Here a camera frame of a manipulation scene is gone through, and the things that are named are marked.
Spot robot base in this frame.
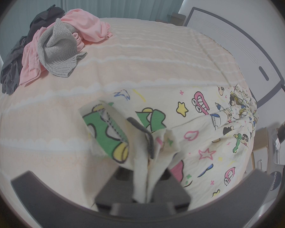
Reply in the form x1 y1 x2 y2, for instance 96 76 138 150
259 124 285 223

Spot wooden bedside table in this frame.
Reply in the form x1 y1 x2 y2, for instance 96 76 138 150
157 12 188 27
250 129 269 171

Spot black garment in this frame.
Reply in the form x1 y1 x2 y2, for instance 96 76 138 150
0 5 66 95

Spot pink garment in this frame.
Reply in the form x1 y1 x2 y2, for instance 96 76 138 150
19 9 113 86

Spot bed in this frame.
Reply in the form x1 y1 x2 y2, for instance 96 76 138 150
0 7 285 213

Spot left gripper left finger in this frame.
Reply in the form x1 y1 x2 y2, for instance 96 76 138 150
95 166 138 204

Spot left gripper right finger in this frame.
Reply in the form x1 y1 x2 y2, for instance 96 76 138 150
152 168 191 204

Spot white printed pyjama trousers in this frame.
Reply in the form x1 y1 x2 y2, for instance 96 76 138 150
78 83 259 204

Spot grey knitted garment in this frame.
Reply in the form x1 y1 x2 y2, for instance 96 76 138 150
37 18 88 78

